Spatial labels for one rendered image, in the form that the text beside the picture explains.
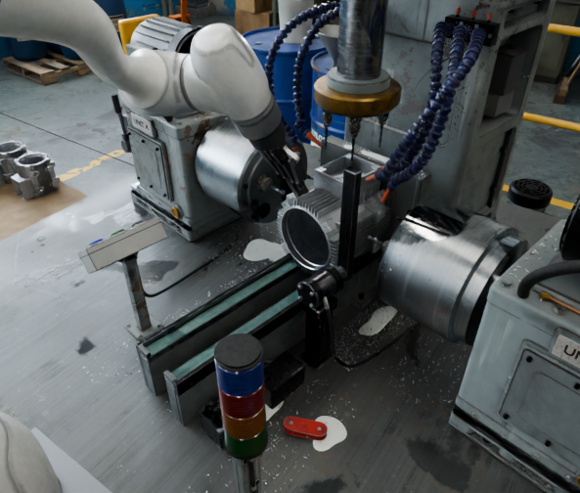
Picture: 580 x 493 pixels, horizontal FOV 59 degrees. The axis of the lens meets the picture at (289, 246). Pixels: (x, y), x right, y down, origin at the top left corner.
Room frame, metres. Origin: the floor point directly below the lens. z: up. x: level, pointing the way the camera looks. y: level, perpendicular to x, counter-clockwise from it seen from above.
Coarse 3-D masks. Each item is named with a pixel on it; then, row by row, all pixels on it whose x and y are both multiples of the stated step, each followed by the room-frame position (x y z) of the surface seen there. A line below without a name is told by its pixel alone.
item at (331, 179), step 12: (324, 168) 1.04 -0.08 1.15; (336, 168) 1.09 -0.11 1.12; (360, 168) 1.09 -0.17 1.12; (372, 168) 1.04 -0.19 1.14; (324, 180) 1.01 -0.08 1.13; (336, 180) 0.99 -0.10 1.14; (336, 192) 0.99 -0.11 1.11; (360, 192) 0.99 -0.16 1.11; (372, 192) 1.02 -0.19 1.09; (360, 204) 1.00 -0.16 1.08
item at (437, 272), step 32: (416, 224) 0.81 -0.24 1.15; (448, 224) 0.79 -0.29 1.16; (480, 224) 0.78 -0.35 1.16; (384, 256) 0.78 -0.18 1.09; (416, 256) 0.75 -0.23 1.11; (448, 256) 0.73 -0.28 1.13; (480, 256) 0.71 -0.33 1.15; (512, 256) 0.74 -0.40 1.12; (384, 288) 0.77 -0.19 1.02; (416, 288) 0.72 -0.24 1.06; (448, 288) 0.69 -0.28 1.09; (480, 288) 0.67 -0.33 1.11; (416, 320) 0.73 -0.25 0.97; (448, 320) 0.67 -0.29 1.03; (480, 320) 0.69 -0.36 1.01
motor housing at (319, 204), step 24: (312, 192) 1.00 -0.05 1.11; (288, 216) 1.01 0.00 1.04; (312, 216) 0.93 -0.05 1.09; (336, 216) 0.94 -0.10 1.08; (360, 216) 0.96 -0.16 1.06; (384, 216) 1.01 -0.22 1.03; (288, 240) 1.00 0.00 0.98; (312, 240) 1.03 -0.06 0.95; (336, 240) 0.89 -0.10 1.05; (360, 240) 0.94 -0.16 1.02; (312, 264) 0.95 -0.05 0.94; (336, 264) 0.90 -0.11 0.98
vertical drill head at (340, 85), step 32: (352, 0) 1.01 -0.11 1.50; (384, 0) 1.02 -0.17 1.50; (352, 32) 1.01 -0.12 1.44; (384, 32) 1.03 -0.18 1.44; (352, 64) 1.01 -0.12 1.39; (320, 96) 1.01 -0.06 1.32; (352, 96) 0.98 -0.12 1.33; (384, 96) 0.98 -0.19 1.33; (352, 128) 0.98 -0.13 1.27; (352, 160) 0.99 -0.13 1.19
